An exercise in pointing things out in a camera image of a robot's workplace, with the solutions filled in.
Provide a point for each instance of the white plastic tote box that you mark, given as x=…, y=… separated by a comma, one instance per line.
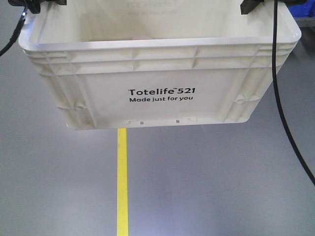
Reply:
x=206, y=63

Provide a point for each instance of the yellow floor tape line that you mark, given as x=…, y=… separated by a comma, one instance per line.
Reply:
x=122, y=184

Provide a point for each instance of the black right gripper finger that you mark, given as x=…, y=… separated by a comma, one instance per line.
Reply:
x=248, y=6

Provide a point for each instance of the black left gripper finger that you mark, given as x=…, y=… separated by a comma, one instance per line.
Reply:
x=34, y=6

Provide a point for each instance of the grey metal shelf frame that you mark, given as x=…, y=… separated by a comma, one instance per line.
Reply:
x=305, y=22

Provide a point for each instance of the pink plush ball yellow trim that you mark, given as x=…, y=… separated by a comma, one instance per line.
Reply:
x=140, y=38

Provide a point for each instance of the blue plastic bin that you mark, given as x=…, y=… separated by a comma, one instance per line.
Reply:
x=304, y=10

